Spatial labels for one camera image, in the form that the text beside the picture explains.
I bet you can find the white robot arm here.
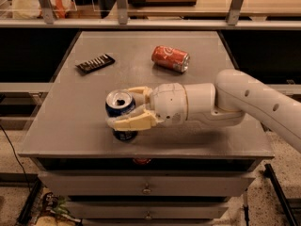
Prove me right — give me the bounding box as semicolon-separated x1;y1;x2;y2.
107;69;301;152

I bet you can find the orange soda can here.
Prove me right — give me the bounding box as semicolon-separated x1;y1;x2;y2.
151;45;190;73

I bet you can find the snack bag on floor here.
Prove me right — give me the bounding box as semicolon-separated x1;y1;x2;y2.
35;192;83;226

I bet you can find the red object in drawer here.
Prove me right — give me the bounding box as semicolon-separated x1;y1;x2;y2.
133;158;151;165

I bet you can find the white orange plastic bag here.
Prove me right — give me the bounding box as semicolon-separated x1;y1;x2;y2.
12;0;74;19

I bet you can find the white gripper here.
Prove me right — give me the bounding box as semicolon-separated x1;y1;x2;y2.
106;83;187;131

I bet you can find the blue pepsi can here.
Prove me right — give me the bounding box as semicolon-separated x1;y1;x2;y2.
105;89;137;141

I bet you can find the grey drawer cabinet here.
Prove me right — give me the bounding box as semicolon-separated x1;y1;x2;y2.
18;30;276;226

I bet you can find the upper drawer knob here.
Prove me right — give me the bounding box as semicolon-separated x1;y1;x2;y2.
142;184;151;195

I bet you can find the black cable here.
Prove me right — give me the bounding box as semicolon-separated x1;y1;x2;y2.
0;124;33;191

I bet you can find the dark rxbar chocolate bar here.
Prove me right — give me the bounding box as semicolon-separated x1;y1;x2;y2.
76;54;115;74

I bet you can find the lower drawer knob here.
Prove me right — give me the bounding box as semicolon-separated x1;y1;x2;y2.
145;212;152;220

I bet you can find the drawer knob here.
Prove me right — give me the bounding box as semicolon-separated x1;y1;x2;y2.
145;212;152;220
142;184;151;195

